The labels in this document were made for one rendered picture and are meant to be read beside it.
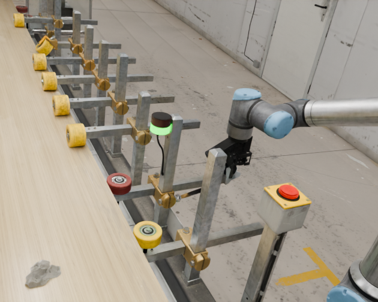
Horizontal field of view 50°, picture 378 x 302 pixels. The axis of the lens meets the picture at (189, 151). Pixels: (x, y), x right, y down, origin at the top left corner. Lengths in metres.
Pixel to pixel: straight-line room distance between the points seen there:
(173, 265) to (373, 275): 0.58
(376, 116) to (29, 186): 1.02
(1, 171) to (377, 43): 3.40
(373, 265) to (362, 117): 0.41
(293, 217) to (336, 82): 3.60
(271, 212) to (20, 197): 0.74
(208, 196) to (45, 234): 0.44
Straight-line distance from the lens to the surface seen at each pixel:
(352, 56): 4.26
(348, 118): 1.30
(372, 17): 4.15
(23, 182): 1.34
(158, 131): 1.21
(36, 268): 1.05
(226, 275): 2.36
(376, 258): 1.22
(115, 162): 1.80
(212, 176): 1.06
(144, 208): 1.56
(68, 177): 1.35
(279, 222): 0.83
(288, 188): 0.85
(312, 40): 4.71
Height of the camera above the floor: 1.67
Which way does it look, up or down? 30 degrees down
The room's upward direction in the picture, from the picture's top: 10 degrees clockwise
